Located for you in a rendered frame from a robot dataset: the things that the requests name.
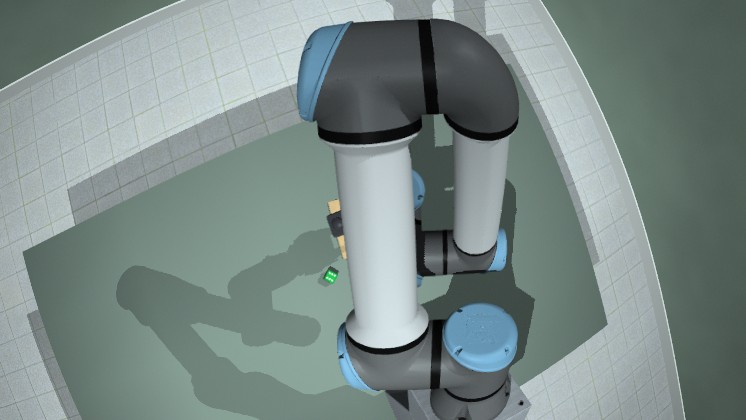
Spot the green die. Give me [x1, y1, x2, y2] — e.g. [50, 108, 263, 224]
[323, 270, 338, 284]

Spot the tan flat mat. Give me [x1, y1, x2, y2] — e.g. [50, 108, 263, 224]
[328, 199, 346, 259]

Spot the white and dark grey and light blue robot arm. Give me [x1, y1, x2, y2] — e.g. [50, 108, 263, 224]
[297, 19, 519, 420]

